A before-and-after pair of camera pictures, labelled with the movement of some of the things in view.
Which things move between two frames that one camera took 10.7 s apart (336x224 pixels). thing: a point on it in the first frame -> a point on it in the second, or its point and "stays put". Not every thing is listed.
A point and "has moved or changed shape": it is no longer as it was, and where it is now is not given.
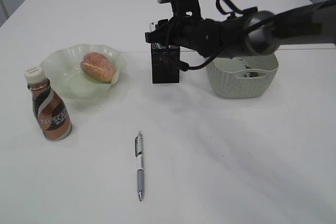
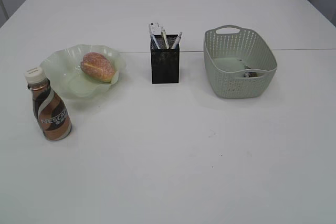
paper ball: (249, 74) stays put
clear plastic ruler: (153, 27) stays put
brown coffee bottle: (49, 108) stays put
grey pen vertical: (138, 143) has moved or changed shape
